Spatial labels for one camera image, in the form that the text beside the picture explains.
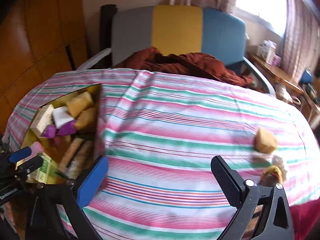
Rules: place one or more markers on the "blue pot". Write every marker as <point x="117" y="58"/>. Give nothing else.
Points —
<point x="307" y="77"/>

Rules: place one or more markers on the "wooden wardrobe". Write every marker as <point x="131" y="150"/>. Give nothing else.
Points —
<point x="39" y="38"/>

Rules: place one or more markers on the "white foam block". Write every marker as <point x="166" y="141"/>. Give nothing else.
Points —
<point x="61" y="116"/>

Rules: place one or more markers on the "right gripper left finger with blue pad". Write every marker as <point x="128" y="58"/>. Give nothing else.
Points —
<point x="57" y="211"/>

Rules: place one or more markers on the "green white carton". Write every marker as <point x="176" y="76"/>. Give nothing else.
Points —
<point x="46" y="173"/>

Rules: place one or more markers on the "purple toy block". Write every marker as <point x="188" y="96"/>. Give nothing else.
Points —
<point x="50" y="131"/>

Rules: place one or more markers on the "pink checked curtain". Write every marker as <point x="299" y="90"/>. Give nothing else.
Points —
<point x="293" y="20"/>

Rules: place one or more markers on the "wooden side table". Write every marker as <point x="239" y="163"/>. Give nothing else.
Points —
<point x="288" y="91"/>

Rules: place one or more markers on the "grey yellow blue headboard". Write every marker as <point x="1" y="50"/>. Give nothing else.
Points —
<point x="179" y="29"/>

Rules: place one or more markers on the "yellow sponge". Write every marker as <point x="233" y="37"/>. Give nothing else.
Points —
<point x="265" y="141"/>
<point x="87" y="120"/>
<point x="79" y="103"/>

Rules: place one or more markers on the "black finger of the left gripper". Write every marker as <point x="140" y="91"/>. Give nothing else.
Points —
<point x="30" y="166"/>

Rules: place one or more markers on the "red pink pillow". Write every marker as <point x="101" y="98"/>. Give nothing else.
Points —
<point x="304" y="217"/>

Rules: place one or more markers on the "yellow brown plush toy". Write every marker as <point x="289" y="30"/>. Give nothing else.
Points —
<point x="276" y="173"/>

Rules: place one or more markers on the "white carton on table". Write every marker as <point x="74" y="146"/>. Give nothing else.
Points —
<point x="267" y="52"/>

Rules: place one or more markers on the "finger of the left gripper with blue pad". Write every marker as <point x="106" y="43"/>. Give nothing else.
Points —
<point x="21" y="154"/>

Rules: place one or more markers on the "cream soap box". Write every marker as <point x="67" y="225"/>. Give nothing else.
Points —
<point x="42" y="119"/>

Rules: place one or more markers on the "rust red blanket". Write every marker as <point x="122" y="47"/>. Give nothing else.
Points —
<point x="192" y="64"/>

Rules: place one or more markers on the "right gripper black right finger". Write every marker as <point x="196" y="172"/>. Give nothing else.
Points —
<point x="262" y="212"/>

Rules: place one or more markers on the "striped pink green bedsheet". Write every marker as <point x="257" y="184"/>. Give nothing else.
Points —
<point x="160" y="132"/>

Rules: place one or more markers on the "patterned soap box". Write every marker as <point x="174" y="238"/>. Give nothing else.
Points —
<point x="75" y="158"/>

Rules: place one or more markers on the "gold cardboard box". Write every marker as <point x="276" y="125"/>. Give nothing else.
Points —
<point x="57" y="147"/>

